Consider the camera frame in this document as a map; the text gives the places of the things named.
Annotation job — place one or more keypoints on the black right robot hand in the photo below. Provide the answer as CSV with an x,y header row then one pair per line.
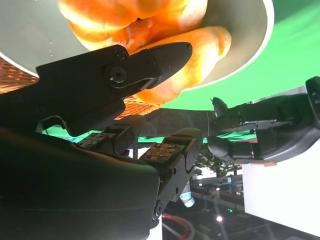
x,y
75,187

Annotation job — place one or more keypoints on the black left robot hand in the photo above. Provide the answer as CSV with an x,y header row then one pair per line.
x,y
275,140

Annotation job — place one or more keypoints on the grey bowl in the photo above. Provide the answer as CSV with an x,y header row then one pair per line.
x,y
240,32

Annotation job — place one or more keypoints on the orange wicker basket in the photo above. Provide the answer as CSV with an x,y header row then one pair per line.
x,y
15,80

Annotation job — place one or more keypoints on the green leafy plant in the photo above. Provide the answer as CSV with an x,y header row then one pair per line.
x,y
215,162

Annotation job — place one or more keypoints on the green tablecloth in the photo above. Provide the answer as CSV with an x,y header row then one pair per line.
x,y
295,50

